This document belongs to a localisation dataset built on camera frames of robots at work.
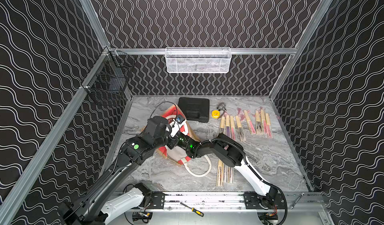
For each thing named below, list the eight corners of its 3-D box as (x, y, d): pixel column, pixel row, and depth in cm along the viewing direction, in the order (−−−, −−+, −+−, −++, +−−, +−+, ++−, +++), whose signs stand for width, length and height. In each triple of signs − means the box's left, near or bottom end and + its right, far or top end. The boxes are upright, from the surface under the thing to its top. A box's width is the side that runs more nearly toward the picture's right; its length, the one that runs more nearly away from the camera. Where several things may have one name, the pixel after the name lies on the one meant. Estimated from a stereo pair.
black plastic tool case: (177, 122, 106) (176, 117, 101) (179, 102, 118) (178, 96, 113) (209, 122, 106) (210, 117, 101) (208, 102, 118) (208, 96, 113)
